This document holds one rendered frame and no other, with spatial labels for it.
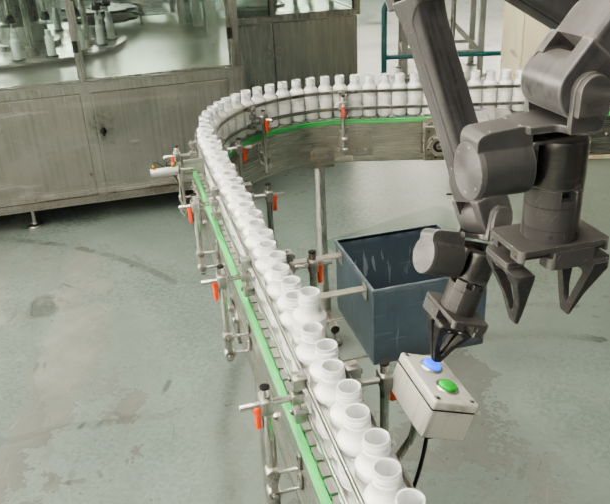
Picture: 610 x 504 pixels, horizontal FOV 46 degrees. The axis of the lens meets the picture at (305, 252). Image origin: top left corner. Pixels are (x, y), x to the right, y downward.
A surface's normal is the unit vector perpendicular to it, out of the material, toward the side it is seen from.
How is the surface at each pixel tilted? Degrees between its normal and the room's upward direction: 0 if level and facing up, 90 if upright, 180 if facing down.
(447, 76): 74
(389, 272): 90
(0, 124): 90
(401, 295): 90
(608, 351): 0
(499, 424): 0
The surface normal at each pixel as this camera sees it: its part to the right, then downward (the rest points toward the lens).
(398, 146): -0.05, 0.44
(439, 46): 0.35, 0.13
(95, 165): 0.26, 0.41
